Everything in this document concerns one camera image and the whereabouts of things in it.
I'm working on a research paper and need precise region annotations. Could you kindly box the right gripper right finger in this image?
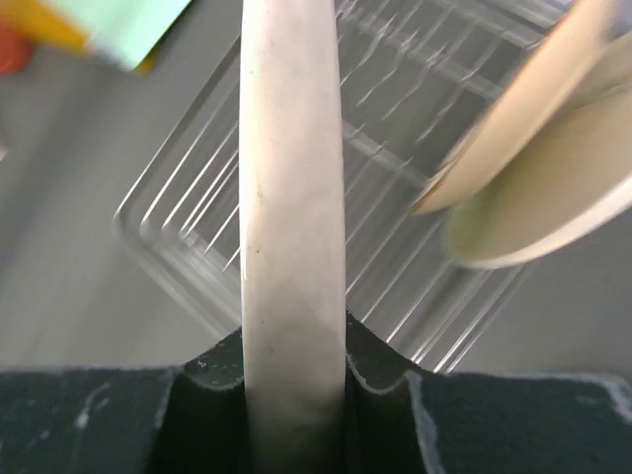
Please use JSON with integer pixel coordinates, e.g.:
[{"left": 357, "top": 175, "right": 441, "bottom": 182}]
[{"left": 343, "top": 317, "right": 631, "bottom": 473}]

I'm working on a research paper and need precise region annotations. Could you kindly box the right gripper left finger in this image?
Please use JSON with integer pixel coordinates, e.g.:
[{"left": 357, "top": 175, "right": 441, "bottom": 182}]
[{"left": 1, "top": 331, "right": 247, "bottom": 473}]

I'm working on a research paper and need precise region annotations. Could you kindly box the blue and cream plate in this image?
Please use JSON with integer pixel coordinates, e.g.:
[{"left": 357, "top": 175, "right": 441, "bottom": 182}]
[{"left": 239, "top": 0, "right": 346, "bottom": 473}]

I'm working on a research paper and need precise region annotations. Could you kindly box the green tinted branch plate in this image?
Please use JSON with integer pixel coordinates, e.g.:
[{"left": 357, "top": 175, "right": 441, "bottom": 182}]
[{"left": 443, "top": 85, "right": 631, "bottom": 269}]

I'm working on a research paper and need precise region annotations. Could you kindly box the bird plate with orange leaves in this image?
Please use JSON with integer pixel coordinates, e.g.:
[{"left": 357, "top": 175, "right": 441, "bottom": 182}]
[{"left": 410, "top": 1, "right": 631, "bottom": 214}]

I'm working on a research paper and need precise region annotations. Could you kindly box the green paper divider sheet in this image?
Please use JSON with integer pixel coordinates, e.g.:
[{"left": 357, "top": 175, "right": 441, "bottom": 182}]
[{"left": 45, "top": 0, "right": 190, "bottom": 71}]

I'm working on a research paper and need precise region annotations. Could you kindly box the orange mug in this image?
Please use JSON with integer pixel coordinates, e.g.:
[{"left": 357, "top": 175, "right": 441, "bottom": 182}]
[{"left": 0, "top": 24, "right": 34, "bottom": 75}]

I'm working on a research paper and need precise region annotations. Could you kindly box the yellow clip file folder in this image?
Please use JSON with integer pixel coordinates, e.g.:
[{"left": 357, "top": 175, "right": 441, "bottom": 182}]
[{"left": 1, "top": 1, "right": 155, "bottom": 70}]

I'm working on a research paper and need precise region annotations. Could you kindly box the metal wire dish rack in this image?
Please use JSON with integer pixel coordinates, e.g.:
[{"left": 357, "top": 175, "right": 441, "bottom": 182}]
[{"left": 114, "top": 1, "right": 564, "bottom": 371}]

